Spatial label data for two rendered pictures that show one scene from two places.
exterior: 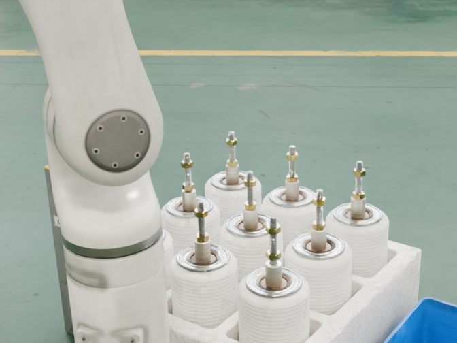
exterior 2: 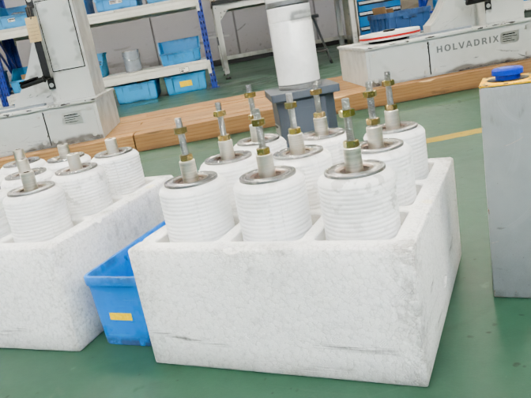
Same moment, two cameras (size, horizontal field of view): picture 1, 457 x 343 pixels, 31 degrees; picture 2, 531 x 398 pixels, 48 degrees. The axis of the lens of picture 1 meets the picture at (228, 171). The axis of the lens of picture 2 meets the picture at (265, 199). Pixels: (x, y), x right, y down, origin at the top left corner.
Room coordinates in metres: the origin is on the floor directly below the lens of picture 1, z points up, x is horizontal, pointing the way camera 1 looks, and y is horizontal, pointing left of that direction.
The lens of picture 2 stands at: (1.95, -0.25, 0.44)
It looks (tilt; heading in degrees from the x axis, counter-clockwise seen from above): 16 degrees down; 169
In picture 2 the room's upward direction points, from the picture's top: 10 degrees counter-clockwise
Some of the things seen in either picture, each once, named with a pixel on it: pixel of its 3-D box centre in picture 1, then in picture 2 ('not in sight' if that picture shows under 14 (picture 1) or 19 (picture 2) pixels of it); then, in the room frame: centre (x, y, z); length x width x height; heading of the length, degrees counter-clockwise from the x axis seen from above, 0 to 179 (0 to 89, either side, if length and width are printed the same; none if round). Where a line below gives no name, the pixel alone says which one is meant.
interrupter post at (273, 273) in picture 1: (273, 273); (257, 133); (0.94, -0.06, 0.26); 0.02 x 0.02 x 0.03
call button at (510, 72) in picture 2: not in sight; (507, 74); (1.22, 0.25, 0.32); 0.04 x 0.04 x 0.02
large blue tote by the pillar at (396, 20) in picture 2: not in sight; (400, 32); (-3.09, 2.16, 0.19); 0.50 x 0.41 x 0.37; 177
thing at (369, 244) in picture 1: (356, 266); (204, 240); (1.13, -0.20, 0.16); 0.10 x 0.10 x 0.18
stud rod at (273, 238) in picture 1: (273, 242); (252, 107); (0.94, -0.06, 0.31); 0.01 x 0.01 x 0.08
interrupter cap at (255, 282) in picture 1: (273, 282); (257, 140); (0.94, -0.06, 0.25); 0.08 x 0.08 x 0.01
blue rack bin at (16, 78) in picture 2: not in sight; (37, 76); (-3.87, -1.03, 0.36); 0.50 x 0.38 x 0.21; 172
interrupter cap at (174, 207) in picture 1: (189, 207); (376, 146); (1.18, 0.06, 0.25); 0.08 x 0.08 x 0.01
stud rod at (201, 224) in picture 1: (201, 226); (318, 104); (1.01, 0.04, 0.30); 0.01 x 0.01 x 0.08
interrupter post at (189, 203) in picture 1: (189, 199); (374, 137); (1.18, 0.06, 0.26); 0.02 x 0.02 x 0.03
